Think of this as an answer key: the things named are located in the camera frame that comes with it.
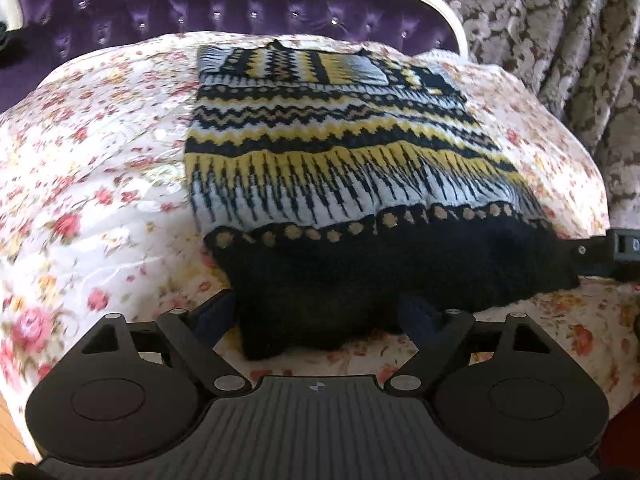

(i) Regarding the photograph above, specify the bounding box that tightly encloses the grey damask curtain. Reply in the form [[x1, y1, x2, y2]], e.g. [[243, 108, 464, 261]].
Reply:
[[200, 0, 640, 241]]

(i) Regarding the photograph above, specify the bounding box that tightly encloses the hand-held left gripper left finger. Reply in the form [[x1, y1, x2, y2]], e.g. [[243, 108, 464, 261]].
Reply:
[[80, 290, 253, 395]]

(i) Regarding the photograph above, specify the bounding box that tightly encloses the red cloth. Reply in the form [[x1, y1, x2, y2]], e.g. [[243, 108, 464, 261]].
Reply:
[[611, 400, 640, 480]]

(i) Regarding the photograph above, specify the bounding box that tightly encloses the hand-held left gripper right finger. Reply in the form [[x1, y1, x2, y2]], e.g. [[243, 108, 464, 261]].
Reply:
[[384, 293, 553, 395]]

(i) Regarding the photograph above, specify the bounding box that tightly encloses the floral quilted blanket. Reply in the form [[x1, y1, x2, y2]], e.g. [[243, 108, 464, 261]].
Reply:
[[0, 30, 640, 461]]

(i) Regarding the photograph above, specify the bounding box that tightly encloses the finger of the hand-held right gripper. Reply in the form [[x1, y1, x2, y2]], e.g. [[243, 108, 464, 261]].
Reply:
[[569, 236, 615, 277]]

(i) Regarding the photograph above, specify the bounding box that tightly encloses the black cloth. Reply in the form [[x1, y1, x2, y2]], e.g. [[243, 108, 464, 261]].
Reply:
[[0, 22, 18, 67]]

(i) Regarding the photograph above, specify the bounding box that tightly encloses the yellow black patterned knit sweater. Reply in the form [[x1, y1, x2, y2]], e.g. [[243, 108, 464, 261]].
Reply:
[[182, 40, 583, 361]]

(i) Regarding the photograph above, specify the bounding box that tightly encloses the purple tufted velvet sofa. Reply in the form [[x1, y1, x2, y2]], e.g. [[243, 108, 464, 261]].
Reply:
[[0, 0, 468, 111]]

